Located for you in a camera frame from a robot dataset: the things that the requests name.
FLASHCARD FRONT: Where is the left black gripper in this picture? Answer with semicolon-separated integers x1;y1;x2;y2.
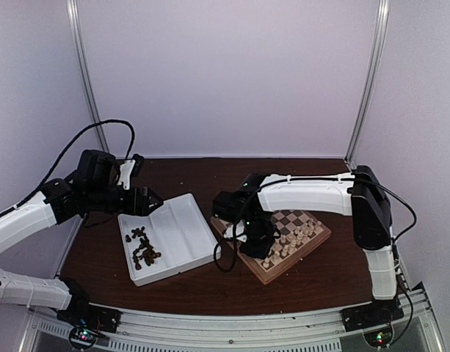
86;184;163;216

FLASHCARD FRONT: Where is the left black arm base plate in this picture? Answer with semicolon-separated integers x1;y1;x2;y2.
55;304;122;333

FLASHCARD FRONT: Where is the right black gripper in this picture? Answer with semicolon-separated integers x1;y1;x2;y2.
240;213;277;258

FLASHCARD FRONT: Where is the front aluminium frame rail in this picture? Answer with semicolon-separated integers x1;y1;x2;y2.
15;288;447;351

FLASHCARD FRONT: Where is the right controller board with LEDs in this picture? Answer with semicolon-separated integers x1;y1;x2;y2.
363;330;393;348

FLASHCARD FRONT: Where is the left controller board with LEDs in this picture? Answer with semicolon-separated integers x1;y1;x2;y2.
68;327;98;350

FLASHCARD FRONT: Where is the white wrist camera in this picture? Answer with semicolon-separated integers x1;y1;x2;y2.
224;223;247;243
117;154;145;191

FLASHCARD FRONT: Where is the aluminium frame post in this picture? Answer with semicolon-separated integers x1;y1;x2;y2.
344;0;390;169
65;0;114;168

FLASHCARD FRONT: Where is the white plastic compartment tray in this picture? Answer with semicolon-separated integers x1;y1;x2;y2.
117;194;221;287

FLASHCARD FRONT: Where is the light chess queen piece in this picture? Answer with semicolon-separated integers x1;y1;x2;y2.
280;246;288;257

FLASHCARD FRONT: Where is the left aluminium frame post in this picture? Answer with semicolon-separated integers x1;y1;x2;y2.
65;0;114;168

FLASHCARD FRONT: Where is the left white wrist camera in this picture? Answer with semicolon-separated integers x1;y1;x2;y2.
117;154;145;191

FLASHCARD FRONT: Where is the light chess pawn piece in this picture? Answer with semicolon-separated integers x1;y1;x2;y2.
314;221;323;233

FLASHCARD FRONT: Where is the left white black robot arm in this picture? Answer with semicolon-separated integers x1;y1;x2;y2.
0;150;164;326

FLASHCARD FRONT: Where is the wooden chess board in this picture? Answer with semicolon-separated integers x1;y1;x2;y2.
210;208;333;286

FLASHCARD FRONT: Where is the right aluminium frame post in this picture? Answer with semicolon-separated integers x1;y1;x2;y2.
344;0;390;169

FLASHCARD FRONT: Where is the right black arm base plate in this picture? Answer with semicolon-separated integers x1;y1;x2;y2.
341;302;404;332

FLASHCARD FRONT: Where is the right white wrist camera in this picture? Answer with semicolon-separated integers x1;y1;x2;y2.
224;223;247;243

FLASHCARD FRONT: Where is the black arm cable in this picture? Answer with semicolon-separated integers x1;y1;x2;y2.
11;119;136;210
212;190;262;273

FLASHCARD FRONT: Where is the controller board with leds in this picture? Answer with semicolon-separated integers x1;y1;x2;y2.
68;327;98;350
363;330;393;348

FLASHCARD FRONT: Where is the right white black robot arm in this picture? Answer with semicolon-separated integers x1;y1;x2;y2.
212;166;398;324

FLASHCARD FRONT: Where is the pile of dark chess pieces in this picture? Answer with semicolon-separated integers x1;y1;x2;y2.
125;227;162;271

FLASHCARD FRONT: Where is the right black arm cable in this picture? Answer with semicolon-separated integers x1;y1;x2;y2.
212;190;262;273

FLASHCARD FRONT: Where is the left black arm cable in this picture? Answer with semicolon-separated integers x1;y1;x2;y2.
11;119;136;210

